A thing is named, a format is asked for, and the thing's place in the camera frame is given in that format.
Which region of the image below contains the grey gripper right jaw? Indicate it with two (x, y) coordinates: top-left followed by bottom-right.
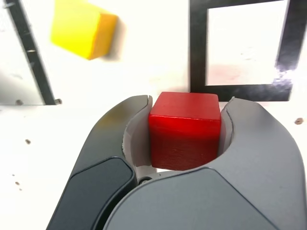
(103, 95), (307, 230)

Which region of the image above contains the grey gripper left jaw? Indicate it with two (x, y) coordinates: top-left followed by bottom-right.
(45, 94), (154, 230)

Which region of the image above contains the red cube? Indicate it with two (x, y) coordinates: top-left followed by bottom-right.
(148, 92), (222, 171)

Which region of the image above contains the yellow cube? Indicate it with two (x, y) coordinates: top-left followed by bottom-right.
(49, 0), (118, 60)

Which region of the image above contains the black tape square outline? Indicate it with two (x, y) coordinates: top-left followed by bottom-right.
(189, 0), (307, 103)

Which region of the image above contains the black tape strip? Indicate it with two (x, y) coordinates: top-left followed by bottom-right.
(4, 0), (62, 106)

